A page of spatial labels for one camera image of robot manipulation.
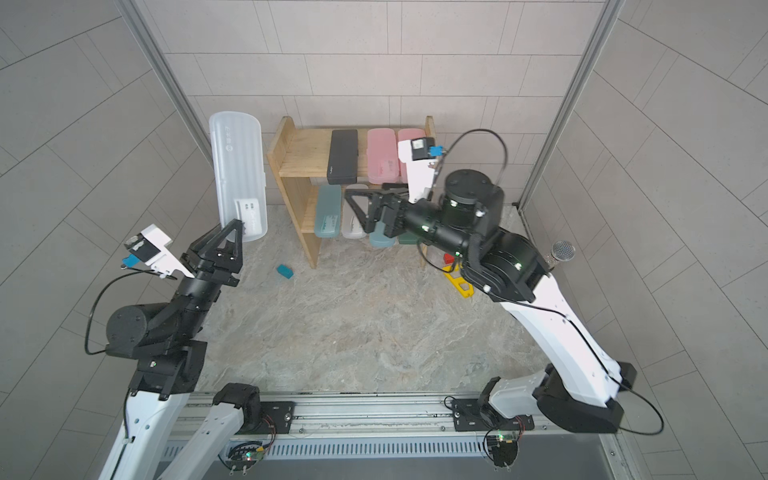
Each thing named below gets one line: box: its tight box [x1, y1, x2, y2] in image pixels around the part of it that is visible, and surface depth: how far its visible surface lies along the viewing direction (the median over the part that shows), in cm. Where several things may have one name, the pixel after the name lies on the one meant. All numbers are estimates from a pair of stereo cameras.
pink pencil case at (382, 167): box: [367, 128, 399, 184], surface depth 70 cm
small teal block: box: [276, 264, 294, 279], surface depth 98 cm
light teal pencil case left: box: [314, 184, 341, 238], surface depth 86 cm
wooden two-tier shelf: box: [267, 116, 436, 269], surface depth 73 cm
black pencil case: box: [327, 129, 358, 185], surface depth 72 cm
